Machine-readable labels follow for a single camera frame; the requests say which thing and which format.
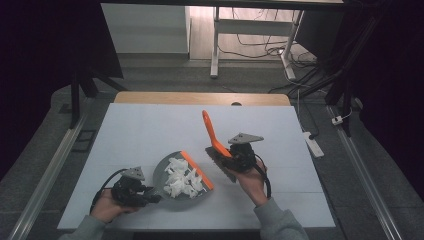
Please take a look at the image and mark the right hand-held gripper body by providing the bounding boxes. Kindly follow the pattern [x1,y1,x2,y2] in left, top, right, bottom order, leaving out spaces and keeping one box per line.
[225,132,265,174]

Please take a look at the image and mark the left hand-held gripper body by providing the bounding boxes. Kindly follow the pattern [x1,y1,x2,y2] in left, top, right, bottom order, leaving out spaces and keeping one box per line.
[110,166,150,208]

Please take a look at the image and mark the grey dustpan with orange edge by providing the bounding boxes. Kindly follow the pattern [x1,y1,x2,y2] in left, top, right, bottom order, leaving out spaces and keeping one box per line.
[152,150,215,211]

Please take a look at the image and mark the orange-handled grey brush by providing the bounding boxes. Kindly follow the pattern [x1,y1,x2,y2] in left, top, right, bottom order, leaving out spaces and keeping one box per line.
[201,109,238,184]

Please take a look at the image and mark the pile of white paper scraps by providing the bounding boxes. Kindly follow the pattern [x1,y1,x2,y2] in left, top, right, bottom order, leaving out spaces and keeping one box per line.
[162,157,205,200]

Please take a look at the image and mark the person's left hand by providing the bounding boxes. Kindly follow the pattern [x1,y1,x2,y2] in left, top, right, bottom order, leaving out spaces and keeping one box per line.
[90,189,140,224]

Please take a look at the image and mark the person's right hand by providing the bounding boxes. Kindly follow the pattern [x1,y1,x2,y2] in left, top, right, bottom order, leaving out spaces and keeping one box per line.
[229,159,270,208]

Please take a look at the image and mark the wooden table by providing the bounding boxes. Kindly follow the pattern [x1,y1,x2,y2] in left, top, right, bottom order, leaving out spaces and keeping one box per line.
[114,91,292,107]

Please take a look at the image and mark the white power strip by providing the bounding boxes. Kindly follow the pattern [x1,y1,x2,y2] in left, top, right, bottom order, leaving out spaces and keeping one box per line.
[302,131,325,159]

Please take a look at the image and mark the black tripod stand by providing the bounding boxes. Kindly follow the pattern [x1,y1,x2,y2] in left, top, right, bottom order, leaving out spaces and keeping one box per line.
[68,63,129,130]

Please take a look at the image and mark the black metal stand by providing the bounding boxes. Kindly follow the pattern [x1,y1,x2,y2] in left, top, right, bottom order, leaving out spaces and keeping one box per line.
[324,13,381,138]

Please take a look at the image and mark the white cabinet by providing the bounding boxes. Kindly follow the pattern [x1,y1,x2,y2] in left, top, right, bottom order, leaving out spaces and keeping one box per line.
[101,3,191,55]

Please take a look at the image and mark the left hand-held gripper black cable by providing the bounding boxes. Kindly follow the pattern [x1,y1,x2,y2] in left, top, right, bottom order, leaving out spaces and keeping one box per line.
[90,168,129,215]

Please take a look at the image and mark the hand-held gripper black cable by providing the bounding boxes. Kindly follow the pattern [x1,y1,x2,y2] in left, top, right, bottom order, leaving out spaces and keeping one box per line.
[253,153,273,200]
[90,168,129,215]

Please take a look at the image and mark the right hand-held gripper black cable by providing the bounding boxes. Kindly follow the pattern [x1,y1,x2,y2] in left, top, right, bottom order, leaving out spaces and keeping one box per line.
[253,153,273,200]

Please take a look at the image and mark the aluminium rail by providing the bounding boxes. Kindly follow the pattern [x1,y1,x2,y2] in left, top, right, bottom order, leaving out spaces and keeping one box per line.
[6,111,88,240]
[325,104,404,240]

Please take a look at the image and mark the tangle of black floor cables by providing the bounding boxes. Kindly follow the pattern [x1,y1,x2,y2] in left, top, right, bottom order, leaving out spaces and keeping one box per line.
[218,8,338,95]

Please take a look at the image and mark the white desk frame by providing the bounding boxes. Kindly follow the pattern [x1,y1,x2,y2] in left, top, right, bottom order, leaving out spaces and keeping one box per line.
[209,6,305,81]

